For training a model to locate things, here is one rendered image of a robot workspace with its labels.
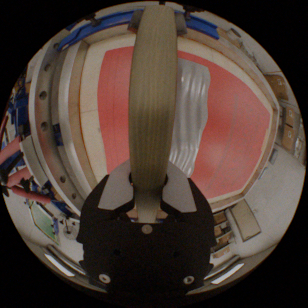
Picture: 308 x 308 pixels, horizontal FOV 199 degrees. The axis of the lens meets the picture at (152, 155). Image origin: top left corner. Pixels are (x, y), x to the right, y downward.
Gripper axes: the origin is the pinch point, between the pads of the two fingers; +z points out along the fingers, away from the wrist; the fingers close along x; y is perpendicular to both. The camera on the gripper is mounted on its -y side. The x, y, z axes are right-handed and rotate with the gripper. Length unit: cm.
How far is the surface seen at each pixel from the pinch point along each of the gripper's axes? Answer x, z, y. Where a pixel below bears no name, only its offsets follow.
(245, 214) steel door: 373, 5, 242
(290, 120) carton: 322, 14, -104
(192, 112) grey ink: 7.0, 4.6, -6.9
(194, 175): 11.8, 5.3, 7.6
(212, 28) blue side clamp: 10.3, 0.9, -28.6
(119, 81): -5.9, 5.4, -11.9
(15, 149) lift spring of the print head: -48.1, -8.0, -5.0
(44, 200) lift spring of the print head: -59, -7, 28
